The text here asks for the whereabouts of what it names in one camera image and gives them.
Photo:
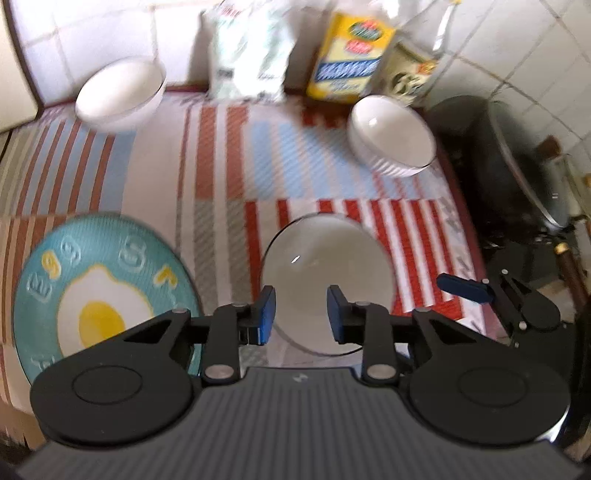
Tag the white cutting board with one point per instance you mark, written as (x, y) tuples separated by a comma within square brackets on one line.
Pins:
[(14, 64)]

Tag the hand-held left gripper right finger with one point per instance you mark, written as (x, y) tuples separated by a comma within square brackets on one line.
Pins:
[(336, 316)]

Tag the clear vinegar bottle yellow cap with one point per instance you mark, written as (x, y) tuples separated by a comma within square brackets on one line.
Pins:
[(415, 69)]

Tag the glass wok lid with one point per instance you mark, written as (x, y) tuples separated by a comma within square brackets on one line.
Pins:
[(531, 170)]

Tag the white ribbed bowl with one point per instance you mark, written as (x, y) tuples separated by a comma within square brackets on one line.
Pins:
[(392, 134), (323, 258), (122, 92)]

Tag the blue fried egg plate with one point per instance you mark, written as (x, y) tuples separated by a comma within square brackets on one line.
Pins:
[(106, 300)]

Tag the yellow carton box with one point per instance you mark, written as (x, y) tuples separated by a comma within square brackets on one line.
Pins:
[(351, 60)]

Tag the striped table mat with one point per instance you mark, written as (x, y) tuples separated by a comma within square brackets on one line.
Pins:
[(231, 175)]

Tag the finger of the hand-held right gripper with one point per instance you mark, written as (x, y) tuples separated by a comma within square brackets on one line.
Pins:
[(464, 287)]

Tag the white plastic bag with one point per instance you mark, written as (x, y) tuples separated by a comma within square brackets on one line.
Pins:
[(249, 50)]

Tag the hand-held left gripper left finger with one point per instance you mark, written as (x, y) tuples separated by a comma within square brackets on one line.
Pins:
[(266, 316)]

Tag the black gas stove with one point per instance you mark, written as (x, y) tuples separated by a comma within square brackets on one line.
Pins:
[(508, 254)]

